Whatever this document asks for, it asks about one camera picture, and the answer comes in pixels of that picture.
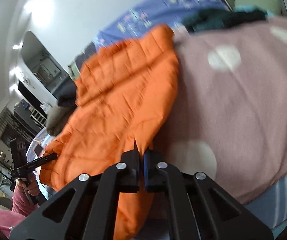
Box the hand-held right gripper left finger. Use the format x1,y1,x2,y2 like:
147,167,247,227
9,140,140,240

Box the person's left hand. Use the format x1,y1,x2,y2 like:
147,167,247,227
14,173,41,197

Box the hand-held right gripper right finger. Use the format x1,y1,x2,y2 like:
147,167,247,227
143,149,275,240

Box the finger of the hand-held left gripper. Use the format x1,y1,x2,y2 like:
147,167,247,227
25,153,58,168

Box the white ladder shelf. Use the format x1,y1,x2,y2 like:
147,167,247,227
30,109,46,125

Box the orange hooded puffer jacket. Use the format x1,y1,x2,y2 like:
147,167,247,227
39,24,180,238

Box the black jacket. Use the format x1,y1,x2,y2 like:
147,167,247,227
56,81,80,108

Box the dark green garment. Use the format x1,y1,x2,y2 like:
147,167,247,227
182,9,267,33

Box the arched wall mirror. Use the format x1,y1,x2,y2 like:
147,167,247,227
21,31,70,95

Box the person's pink clothing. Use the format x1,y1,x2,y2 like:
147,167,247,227
0,204,29,239

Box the dark printed sofa cover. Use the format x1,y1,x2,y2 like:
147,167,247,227
75,40,101,63

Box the green pillow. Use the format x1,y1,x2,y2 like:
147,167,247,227
233,0,282,18

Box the round table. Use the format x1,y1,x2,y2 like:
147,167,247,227
26,126,59,160

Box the person's left forearm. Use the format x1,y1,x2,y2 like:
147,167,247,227
11,186,43,218

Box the white wall ornament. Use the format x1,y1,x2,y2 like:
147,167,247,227
21,72,32,87

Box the black cabinet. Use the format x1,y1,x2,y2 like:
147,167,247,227
13,99,40,140

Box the pink polka-dot blanket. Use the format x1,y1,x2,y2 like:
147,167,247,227
134,16,287,240

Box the blue tree-print sheet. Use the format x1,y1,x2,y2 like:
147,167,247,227
94,0,231,48

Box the beige cloth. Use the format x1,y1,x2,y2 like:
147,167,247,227
46,104,71,136

